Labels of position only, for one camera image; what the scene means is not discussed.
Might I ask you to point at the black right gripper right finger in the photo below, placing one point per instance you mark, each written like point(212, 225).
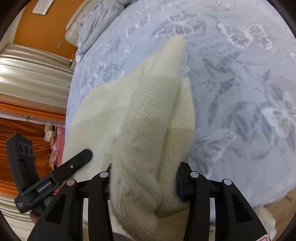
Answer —
point(235, 219)

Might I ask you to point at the red pink box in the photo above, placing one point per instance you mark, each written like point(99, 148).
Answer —
point(57, 143)

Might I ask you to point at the cream pleated curtain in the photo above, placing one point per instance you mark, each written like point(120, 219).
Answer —
point(35, 78)

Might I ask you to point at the light blue butterfly bedsheet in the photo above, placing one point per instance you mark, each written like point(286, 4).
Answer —
point(240, 59)

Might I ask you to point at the person's left hand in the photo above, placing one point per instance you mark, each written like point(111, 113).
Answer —
point(34, 217)

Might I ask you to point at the orange curtain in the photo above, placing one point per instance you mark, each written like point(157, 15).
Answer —
point(32, 142)

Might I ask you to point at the cream upholstered headboard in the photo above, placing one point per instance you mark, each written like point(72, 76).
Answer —
point(74, 24)

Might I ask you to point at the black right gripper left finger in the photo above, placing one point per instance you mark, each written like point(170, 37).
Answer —
point(63, 217)

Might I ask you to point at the grey crumpled blanket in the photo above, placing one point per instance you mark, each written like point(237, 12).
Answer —
point(97, 21)

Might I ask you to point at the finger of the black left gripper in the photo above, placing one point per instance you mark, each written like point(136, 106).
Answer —
point(67, 169)

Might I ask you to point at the cream knitted sweater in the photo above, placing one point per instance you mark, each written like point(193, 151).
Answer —
point(141, 125)

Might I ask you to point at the framed wall picture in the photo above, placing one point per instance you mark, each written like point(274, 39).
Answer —
point(42, 6)

